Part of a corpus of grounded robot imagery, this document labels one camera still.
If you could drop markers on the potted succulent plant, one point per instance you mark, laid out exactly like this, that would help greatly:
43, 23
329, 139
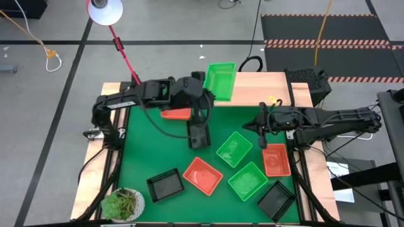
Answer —
121, 205

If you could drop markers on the white paper sheet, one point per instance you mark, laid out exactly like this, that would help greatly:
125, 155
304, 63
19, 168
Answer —
339, 168

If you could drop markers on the orange plastic basket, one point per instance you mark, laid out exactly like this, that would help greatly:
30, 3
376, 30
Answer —
175, 114
276, 160
202, 176

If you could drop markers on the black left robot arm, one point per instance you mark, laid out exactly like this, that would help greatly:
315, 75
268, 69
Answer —
151, 93

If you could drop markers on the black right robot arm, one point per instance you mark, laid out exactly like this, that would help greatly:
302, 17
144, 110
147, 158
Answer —
341, 121

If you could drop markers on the black perforated box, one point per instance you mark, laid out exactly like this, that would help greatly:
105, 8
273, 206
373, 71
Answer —
307, 80

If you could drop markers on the black case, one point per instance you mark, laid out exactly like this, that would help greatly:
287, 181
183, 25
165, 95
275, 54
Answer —
22, 8

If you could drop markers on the black floor mat striped edge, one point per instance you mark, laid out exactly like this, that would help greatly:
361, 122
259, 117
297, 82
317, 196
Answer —
347, 63
347, 30

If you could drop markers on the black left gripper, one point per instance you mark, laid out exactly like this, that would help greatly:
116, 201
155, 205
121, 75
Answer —
199, 124

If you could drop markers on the small grey block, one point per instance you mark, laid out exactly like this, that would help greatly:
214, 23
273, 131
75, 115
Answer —
8, 68

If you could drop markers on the red lamp with white shade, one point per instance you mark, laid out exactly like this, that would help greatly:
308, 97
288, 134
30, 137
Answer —
105, 12

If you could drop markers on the black plastic basket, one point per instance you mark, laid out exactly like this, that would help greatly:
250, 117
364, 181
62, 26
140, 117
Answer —
165, 185
276, 201

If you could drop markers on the dark grey desk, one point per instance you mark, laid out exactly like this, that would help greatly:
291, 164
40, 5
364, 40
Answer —
391, 126

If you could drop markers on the yellow tag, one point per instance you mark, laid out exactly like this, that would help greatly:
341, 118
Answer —
272, 99

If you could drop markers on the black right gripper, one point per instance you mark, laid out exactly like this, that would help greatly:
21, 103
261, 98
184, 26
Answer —
284, 121

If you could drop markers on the green plastic basket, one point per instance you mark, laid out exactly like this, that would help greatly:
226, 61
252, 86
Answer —
221, 83
247, 181
234, 149

